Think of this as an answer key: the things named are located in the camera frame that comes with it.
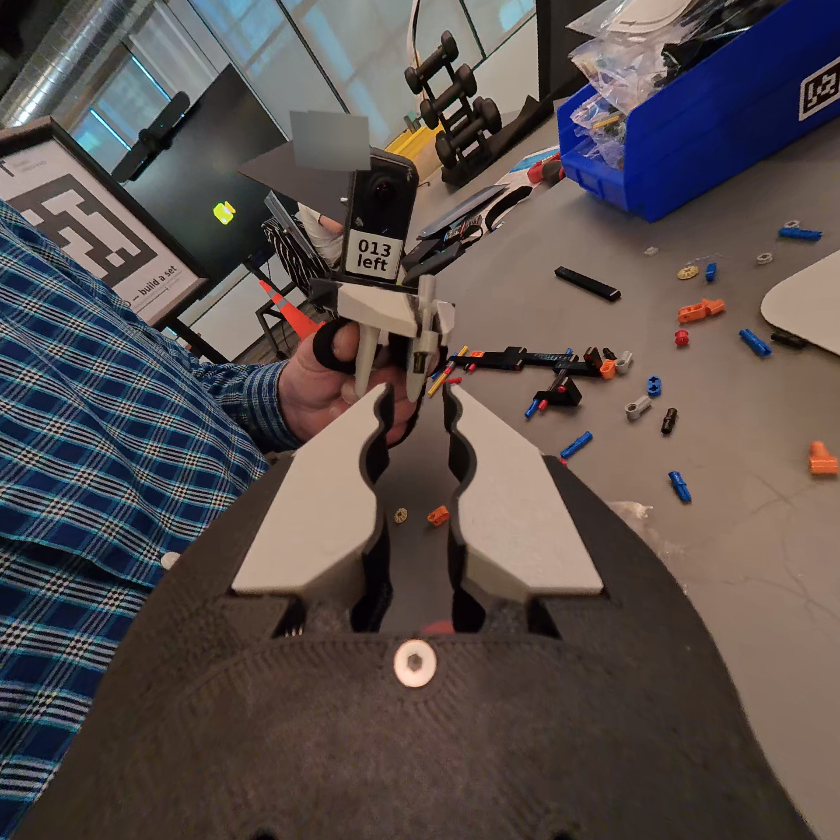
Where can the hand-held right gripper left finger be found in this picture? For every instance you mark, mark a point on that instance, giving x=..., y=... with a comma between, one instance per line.
x=308, y=525

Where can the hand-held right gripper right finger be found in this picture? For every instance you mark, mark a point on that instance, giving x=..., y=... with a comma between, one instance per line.
x=525, y=525

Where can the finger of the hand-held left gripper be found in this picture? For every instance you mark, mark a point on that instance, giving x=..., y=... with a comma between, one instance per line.
x=374, y=308
x=445, y=325

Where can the grey lego axle connector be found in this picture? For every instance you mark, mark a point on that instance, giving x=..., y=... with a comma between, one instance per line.
x=425, y=315

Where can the black lego frame assembly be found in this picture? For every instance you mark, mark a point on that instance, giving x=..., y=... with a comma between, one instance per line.
x=544, y=361

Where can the person's left forearm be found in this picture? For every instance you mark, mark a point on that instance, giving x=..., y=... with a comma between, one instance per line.
x=249, y=400

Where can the orange lego connector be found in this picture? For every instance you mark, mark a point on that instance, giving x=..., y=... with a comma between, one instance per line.
x=438, y=515
x=608, y=369
x=823, y=458
x=714, y=305
x=689, y=312

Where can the long blue lego pin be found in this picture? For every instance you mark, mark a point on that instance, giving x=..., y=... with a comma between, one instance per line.
x=576, y=445

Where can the long black lego bar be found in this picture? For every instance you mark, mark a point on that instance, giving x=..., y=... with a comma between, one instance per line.
x=587, y=283

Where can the black lego pin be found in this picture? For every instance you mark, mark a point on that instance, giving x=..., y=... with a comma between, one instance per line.
x=669, y=421
x=789, y=340

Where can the person's left hand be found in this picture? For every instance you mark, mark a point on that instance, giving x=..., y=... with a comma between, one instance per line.
x=315, y=394

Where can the yellow floor object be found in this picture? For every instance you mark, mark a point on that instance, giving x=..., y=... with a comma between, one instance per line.
x=413, y=141

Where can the dark tablet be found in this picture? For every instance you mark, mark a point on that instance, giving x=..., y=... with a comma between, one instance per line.
x=459, y=213

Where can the orange traffic cone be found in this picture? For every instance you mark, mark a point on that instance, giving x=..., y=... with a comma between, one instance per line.
x=292, y=312

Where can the black dumbbell rack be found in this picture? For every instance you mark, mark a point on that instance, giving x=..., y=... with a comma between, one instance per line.
x=453, y=105

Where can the white blue paper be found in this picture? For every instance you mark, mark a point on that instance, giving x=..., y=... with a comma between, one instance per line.
x=518, y=167

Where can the black monitor screen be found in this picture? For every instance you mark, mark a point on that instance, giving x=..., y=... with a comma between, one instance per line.
x=210, y=177

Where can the person's blue plaid shirt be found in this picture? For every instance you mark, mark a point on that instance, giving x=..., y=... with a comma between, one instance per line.
x=98, y=426

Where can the pile of clear parts bags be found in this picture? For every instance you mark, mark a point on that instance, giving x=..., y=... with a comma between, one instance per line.
x=623, y=59

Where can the black framed sign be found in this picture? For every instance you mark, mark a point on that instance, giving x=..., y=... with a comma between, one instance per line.
x=85, y=216

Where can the blue bin with tag sticker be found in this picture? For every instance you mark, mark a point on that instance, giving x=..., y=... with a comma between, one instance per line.
x=689, y=151

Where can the black camera bar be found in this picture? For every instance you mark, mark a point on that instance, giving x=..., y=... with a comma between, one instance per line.
x=154, y=134

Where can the metal ventilation duct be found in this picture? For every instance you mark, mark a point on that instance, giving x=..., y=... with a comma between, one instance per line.
x=65, y=52

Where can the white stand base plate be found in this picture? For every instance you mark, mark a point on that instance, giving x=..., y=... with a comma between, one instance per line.
x=807, y=302

